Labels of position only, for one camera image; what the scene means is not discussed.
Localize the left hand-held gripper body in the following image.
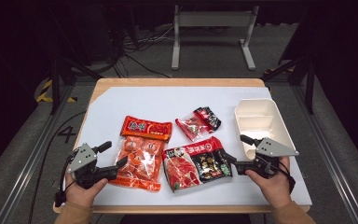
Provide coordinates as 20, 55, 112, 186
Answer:
66, 143, 119, 189

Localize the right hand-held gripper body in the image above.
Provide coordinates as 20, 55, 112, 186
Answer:
235, 137, 300, 180

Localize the white divided plastic container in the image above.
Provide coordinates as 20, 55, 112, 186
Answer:
233, 98, 296, 161

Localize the large orange snack bag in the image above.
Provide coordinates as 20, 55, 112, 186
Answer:
109, 115, 173, 192

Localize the red and black food packet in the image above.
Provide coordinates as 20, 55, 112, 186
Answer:
161, 135, 234, 193

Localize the small red black snack packet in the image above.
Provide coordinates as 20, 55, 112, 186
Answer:
174, 105, 223, 143

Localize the person's left hand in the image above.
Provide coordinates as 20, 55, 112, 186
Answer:
64, 173, 110, 208

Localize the person's right hand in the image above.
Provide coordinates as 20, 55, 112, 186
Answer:
245, 156, 294, 209

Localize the white table sheet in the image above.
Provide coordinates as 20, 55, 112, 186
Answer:
74, 86, 312, 207

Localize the yellow black floor tape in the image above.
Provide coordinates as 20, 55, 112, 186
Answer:
35, 78, 77, 104

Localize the black metal stand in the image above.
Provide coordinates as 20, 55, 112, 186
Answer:
47, 6, 104, 116
260, 54, 317, 115

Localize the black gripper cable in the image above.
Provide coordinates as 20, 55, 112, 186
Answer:
276, 160, 296, 195
27, 110, 88, 224

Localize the aluminium floor rail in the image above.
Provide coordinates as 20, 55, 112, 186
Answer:
0, 83, 76, 224
292, 83, 358, 224

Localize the bundle of floor cables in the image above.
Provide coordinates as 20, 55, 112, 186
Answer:
113, 26, 176, 79

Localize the white metal desk frame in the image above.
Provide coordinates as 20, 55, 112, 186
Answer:
171, 4, 260, 71

